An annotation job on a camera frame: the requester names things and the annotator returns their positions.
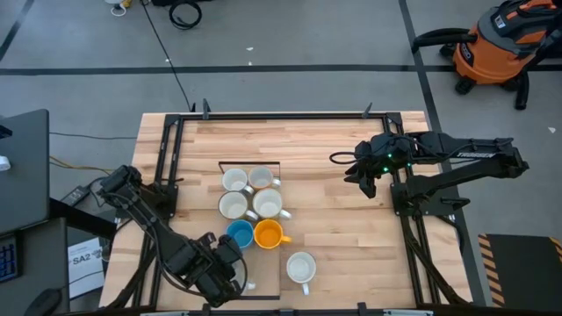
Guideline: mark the small white object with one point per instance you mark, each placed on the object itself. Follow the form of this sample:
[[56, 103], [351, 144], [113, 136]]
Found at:
[[3, 163]]

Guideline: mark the white printed paper sheet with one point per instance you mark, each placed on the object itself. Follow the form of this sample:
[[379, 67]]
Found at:
[[85, 272]]

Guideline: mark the white mug tan interior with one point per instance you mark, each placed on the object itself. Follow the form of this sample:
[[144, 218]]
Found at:
[[261, 176]]

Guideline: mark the black chair armrest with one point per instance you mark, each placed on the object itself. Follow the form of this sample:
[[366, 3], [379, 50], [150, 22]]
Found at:
[[41, 303]]

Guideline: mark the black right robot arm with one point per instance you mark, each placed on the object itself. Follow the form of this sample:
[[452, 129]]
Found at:
[[474, 153]]

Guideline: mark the black yellow hazard mat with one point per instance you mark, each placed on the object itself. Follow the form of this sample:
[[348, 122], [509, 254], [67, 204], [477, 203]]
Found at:
[[522, 272]]

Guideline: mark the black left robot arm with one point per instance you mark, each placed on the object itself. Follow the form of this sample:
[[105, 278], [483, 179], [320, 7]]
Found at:
[[149, 219]]

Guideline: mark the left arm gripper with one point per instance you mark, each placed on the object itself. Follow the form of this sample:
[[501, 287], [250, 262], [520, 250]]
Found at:
[[208, 276]]

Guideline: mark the black power adapter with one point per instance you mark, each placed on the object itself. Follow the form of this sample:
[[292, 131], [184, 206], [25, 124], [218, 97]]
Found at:
[[75, 196]]

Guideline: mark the blue keyboard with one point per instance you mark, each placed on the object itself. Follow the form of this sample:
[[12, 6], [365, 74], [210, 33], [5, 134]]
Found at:
[[8, 261]]

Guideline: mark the yellow faceted mug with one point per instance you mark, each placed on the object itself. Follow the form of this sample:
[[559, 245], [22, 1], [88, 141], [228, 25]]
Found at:
[[268, 234]]

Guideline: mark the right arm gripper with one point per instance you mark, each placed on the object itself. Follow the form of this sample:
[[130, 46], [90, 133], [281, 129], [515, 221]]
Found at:
[[382, 153]]

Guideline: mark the black vacuum nozzle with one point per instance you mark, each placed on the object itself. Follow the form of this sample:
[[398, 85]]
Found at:
[[521, 92]]

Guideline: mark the wooden shelf black frame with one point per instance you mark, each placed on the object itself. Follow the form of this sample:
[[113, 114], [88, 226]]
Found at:
[[263, 272]]

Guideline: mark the black side desk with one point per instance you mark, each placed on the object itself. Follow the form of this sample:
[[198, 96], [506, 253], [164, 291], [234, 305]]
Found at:
[[24, 175]]

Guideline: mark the grey low desk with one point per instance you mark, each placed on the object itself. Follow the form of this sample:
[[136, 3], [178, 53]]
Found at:
[[39, 263]]

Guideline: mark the orange shop vacuum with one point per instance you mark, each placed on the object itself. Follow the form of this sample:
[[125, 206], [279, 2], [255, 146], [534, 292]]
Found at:
[[496, 52]]

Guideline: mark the light blue faceted mug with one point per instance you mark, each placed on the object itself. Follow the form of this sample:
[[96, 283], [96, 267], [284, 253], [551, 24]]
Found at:
[[241, 232]]

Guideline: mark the black aluminium table frame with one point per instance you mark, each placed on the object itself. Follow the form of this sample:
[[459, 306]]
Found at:
[[281, 117]]

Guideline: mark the orange-red glossy mug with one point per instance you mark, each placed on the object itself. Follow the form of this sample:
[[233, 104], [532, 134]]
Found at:
[[301, 267]]

